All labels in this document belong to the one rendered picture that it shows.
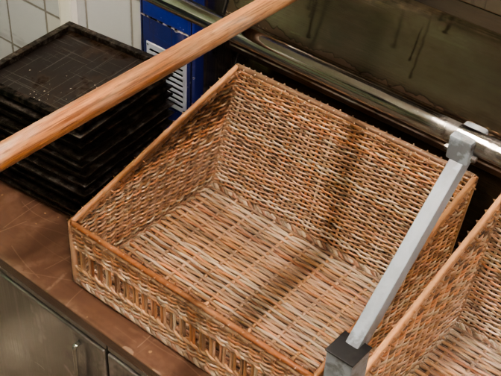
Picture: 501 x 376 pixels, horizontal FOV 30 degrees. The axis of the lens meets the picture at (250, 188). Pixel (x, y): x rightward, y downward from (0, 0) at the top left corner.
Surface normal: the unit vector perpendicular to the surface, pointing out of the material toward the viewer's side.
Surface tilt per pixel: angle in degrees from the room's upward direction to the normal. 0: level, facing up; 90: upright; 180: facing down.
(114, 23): 90
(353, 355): 0
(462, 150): 90
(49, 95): 0
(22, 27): 90
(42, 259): 0
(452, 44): 70
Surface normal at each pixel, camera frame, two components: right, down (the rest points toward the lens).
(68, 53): 0.04, -0.78
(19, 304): -0.64, 0.46
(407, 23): -0.58, 0.16
